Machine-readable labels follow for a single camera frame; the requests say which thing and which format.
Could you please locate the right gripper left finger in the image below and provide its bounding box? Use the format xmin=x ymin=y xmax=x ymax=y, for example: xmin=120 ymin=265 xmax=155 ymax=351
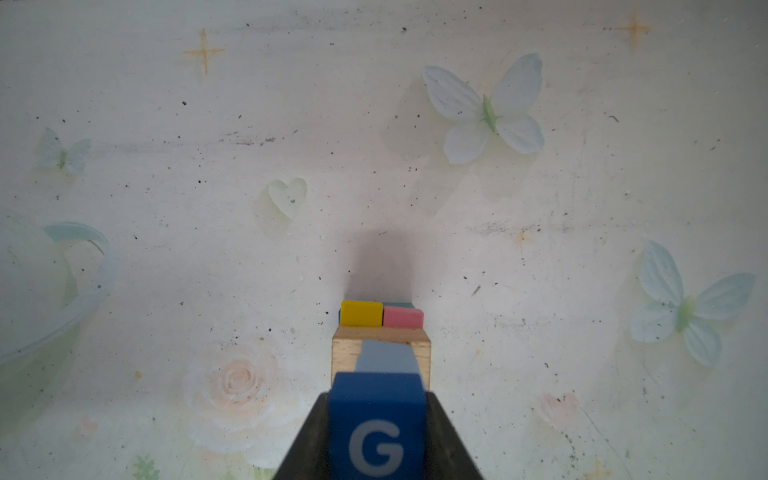
xmin=273 ymin=392 xmax=330 ymax=480

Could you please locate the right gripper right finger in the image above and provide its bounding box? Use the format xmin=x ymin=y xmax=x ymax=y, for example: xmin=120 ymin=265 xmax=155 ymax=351
xmin=424 ymin=391 xmax=483 ymax=480

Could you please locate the blue letter G cube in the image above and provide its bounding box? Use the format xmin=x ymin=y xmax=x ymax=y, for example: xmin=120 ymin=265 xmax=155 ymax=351
xmin=329 ymin=372 xmax=426 ymax=479

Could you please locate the light blue cube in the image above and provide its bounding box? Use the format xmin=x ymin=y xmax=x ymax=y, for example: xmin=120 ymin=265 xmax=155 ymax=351
xmin=354 ymin=339 xmax=420 ymax=375

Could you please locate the natural wood rectangular block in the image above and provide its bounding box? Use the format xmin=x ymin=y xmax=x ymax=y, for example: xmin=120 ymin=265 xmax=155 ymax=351
xmin=331 ymin=326 xmax=432 ymax=389

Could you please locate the pink rectangular block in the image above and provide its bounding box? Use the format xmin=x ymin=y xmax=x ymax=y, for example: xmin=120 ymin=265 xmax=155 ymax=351
xmin=383 ymin=305 xmax=424 ymax=329

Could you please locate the yellow rectangular block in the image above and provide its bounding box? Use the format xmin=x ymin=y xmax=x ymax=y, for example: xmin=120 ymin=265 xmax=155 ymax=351
xmin=339 ymin=300 xmax=384 ymax=328

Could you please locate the teal cube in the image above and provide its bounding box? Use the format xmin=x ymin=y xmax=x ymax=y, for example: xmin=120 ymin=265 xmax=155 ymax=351
xmin=383 ymin=302 xmax=416 ymax=309

